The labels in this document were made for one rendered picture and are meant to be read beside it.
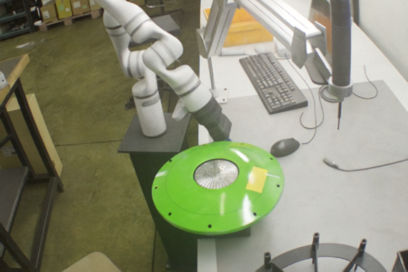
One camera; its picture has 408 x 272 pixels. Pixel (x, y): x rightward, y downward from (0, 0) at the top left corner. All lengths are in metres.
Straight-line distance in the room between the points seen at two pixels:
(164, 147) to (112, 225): 1.07
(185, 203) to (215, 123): 0.28
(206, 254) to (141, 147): 0.61
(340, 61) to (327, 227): 0.49
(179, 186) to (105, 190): 1.75
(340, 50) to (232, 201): 0.40
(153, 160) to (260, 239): 0.65
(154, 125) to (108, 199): 1.19
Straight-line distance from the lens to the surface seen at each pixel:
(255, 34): 1.90
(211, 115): 1.04
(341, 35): 0.64
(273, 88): 1.50
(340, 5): 0.62
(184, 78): 1.00
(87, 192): 2.65
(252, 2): 0.96
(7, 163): 2.91
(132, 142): 1.47
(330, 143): 1.25
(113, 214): 2.43
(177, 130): 1.48
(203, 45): 1.36
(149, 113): 1.40
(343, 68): 0.66
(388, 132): 1.33
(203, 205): 0.84
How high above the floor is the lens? 1.69
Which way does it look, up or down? 33 degrees down
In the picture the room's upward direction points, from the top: 9 degrees counter-clockwise
